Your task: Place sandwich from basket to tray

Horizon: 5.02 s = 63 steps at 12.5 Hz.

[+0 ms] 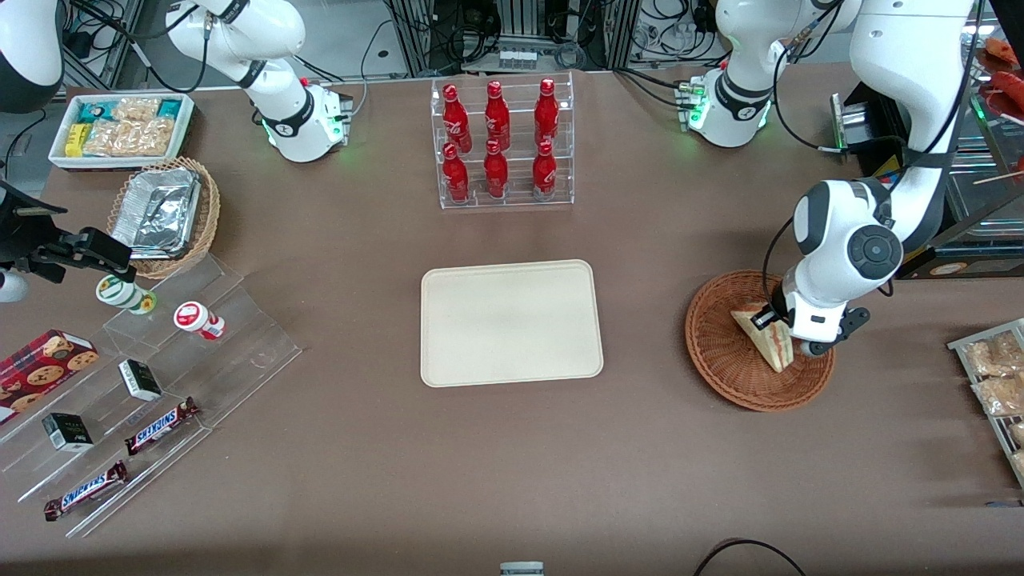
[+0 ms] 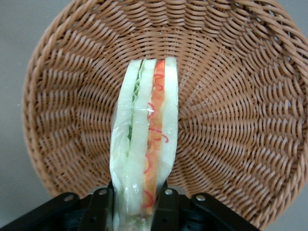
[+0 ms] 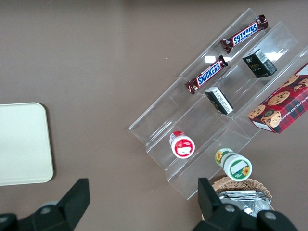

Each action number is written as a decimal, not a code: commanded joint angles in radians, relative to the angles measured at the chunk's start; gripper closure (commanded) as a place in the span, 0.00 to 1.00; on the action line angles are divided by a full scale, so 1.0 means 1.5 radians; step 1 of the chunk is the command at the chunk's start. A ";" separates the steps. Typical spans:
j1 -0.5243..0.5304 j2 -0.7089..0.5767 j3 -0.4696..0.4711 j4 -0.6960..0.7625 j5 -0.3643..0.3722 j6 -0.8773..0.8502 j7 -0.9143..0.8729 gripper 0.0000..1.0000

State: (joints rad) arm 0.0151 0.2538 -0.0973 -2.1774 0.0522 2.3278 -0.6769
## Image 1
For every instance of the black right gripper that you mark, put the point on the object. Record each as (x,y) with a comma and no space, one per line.
(22,240)

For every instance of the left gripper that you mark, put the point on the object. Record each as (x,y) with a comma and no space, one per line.
(778,314)

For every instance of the triangle sandwich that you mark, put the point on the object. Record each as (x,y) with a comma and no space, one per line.
(772,348)

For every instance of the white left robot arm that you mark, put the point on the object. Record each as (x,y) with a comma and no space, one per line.
(912,64)

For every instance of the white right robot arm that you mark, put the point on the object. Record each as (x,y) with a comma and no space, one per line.
(280,32)

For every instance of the brown round wicker basket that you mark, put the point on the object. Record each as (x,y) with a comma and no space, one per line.
(736,376)

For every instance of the light tan wicker basket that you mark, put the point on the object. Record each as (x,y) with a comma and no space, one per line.
(210,224)

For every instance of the grey metal snack tray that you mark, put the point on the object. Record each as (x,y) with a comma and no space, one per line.
(957,346)

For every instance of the beige plastic serving tray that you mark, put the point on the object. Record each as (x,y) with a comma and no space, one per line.
(512,336)

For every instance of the green label drink cup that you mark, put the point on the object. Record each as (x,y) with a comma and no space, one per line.
(120,292)

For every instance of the stacked foil containers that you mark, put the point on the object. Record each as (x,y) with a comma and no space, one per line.
(156,210)

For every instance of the red label drink cup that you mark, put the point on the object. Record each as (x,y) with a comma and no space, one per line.
(192,316)

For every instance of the yellow snack packet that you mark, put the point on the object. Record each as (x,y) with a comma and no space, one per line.
(75,138)

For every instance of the large rice cracker pack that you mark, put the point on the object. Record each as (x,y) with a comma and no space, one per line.
(128,138)

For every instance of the red cookie box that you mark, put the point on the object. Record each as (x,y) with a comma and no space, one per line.
(40,368)

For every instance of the small black box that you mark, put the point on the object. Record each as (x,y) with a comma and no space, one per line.
(68,432)
(140,380)

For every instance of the teal snack packet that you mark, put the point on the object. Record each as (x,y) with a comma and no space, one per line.
(94,110)
(170,108)

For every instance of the small rice cracker pack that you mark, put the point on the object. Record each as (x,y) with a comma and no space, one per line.
(136,108)

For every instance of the white snack bin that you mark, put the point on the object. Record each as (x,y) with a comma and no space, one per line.
(189,120)

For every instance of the clear acrylic stepped display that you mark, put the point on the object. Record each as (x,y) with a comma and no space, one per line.
(248,352)

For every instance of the snickers chocolate bar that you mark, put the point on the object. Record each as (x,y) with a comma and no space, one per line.
(160,426)
(84,490)

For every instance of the small silver metal panel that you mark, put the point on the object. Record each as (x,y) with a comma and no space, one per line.
(838,124)

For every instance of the clear bag of crackers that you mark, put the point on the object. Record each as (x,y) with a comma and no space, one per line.
(1020,462)
(1002,394)
(1018,434)
(992,356)

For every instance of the steel food pan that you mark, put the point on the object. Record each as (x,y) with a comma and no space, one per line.
(980,204)
(992,138)

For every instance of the red cola bottle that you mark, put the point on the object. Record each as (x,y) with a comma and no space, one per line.
(456,116)
(495,172)
(456,178)
(544,172)
(546,108)
(497,112)

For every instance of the thin wooden skewer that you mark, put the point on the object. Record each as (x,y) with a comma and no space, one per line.
(1000,177)

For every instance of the clear acrylic bottle rack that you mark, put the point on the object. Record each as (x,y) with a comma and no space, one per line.
(518,197)

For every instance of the small grey object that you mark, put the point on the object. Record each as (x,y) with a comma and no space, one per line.
(522,570)

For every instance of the white power strip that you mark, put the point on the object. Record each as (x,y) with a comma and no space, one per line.
(516,58)

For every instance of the aluminium frame rack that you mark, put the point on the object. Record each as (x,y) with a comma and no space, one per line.
(616,36)

